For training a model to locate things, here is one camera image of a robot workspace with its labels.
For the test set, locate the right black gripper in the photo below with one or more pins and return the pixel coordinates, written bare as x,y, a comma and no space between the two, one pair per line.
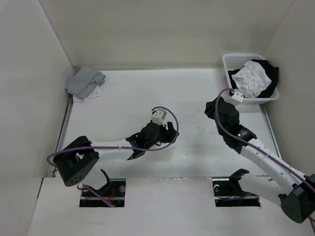
210,108

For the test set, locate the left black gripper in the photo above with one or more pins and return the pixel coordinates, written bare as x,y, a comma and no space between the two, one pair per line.
169,134

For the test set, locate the white tank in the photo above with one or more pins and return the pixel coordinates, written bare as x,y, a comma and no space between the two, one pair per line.
94,94
251,80

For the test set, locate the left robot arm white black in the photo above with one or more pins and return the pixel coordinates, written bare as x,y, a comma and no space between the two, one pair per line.
76,161

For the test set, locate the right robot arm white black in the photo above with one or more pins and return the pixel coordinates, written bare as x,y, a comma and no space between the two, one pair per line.
290,189

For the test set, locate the black tank top in basket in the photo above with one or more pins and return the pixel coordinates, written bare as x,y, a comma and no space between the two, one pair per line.
271,71

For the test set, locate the folded white tank top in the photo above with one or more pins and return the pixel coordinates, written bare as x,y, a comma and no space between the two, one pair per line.
94,94

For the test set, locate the folded grey tank top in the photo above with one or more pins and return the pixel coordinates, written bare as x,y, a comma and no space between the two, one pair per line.
82,84

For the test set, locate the white plastic basket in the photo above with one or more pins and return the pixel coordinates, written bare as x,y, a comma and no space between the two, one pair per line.
236,61

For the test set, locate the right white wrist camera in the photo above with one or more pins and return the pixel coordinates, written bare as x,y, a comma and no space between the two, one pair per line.
236,98

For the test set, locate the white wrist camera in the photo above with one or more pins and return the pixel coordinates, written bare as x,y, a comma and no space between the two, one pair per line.
236,98
158,116

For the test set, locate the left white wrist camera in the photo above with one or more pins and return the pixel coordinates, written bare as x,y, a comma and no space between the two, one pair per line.
158,116

